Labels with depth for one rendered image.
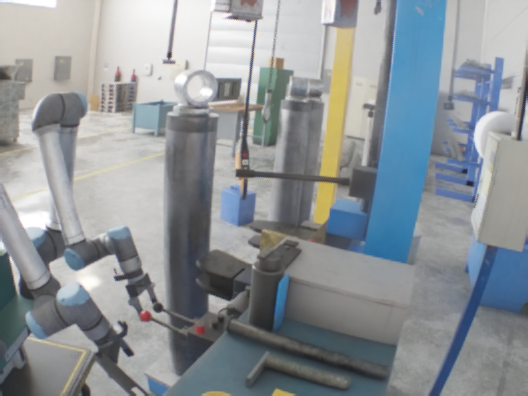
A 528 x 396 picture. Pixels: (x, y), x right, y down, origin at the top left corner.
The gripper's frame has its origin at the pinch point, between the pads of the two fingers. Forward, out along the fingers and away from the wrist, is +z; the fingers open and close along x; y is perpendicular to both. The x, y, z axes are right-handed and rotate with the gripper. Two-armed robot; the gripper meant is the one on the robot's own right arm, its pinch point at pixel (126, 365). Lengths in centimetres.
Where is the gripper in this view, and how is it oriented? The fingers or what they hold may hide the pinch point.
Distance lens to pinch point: 133.1
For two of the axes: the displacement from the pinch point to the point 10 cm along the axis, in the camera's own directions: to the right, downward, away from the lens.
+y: -9.4, 3.3, -0.5
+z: 2.7, 8.5, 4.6
